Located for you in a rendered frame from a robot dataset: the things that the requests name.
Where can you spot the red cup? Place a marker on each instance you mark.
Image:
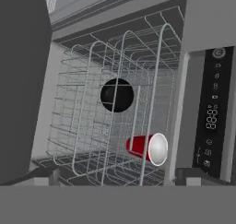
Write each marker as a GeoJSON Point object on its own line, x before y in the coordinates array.
{"type": "Point", "coordinates": [155, 149]}

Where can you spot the black bowl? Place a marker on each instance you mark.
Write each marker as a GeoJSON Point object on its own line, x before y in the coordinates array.
{"type": "Point", "coordinates": [121, 95]}

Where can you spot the grey dishwasher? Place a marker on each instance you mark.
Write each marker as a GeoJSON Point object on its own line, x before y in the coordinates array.
{"type": "Point", "coordinates": [46, 111]}

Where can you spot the dark grey cabinet panel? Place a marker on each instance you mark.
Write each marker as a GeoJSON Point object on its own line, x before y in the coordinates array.
{"type": "Point", "coordinates": [21, 80]}

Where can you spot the grey dishwasher door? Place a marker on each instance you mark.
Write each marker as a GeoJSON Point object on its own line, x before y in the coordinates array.
{"type": "Point", "coordinates": [202, 25]}

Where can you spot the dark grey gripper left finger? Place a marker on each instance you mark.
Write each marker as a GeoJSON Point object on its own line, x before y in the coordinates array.
{"type": "Point", "coordinates": [46, 175]}

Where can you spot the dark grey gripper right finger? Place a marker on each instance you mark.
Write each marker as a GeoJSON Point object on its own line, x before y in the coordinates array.
{"type": "Point", "coordinates": [192, 174]}

